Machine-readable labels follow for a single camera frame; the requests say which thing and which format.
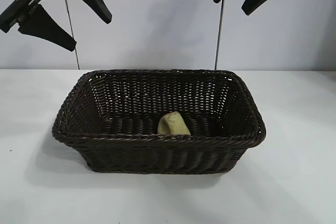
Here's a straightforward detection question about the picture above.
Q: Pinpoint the dark brown woven basket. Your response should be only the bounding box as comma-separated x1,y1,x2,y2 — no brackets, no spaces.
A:
51,68,267,175

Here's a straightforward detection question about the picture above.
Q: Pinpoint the pale yellow egg yolk pastry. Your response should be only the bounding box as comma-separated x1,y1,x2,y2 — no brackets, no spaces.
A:
156,111,192,136

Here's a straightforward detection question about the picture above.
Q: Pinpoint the thin vertical metal strip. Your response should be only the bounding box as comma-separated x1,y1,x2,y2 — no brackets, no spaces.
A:
214,0,225,70
62,0,80,70

